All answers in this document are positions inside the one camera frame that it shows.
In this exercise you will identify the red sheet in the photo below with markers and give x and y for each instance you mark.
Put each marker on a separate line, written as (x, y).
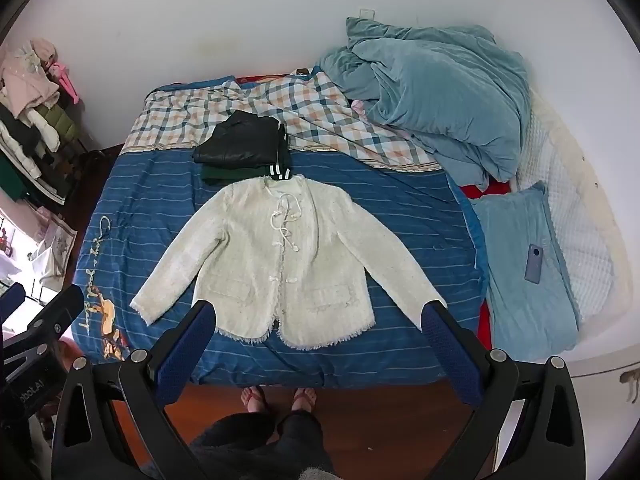
(485, 327)

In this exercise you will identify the person's right foot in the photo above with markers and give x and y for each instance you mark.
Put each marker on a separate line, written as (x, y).
(304, 399)

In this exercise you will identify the black leather garment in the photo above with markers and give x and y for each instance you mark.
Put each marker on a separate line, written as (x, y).
(240, 140)

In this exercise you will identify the white nightstand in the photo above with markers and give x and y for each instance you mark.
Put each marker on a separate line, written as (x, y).
(605, 375)

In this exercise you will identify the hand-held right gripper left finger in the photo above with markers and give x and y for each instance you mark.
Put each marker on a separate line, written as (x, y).
(187, 352)

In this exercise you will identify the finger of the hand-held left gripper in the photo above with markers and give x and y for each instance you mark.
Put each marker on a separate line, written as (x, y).
(10, 301)
(57, 310)

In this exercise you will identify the pink hanger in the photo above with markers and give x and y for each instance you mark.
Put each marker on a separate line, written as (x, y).
(67, 82)

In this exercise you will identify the person's foot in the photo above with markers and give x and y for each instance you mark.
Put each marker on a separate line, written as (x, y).
(304, 399)
(254, 399)

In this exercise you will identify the teal blanket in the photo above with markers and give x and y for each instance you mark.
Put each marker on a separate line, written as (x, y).
(440, 90)

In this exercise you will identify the plaid quilt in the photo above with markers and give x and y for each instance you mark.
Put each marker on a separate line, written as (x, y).
(310, 110)

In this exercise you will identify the white wall socket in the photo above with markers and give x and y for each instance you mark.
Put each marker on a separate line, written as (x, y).
(367, 12)

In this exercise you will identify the person's legs in dark pants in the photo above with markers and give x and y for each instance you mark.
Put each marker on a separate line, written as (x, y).
(260, 447)

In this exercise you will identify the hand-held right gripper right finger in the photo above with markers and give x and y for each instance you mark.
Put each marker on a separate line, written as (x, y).
(450, 355)

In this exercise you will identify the light blue pillow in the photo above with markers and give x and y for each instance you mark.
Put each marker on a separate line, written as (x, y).
(510, 305)

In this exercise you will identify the white floral cloth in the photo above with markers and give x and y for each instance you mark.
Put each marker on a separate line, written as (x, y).
(55, 247)

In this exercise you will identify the blue striped bed sheet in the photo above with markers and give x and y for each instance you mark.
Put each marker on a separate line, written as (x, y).
(400, 210)

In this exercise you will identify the grey smartphone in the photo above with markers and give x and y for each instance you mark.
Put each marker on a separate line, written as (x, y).
(534, 264)

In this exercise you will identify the pink coat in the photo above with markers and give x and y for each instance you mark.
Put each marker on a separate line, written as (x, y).
(27, 77)

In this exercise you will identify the green garment with striped cuffs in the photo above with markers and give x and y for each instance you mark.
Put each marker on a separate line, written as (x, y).
(220, 176)

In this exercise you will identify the white tweed jacket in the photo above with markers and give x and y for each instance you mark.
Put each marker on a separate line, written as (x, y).
(280, 240)

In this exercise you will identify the olive puffer jacket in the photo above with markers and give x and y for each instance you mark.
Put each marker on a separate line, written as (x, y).
(60, 125)

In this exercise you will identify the person's left foot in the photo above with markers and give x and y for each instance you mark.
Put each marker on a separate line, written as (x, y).
(254, 399)

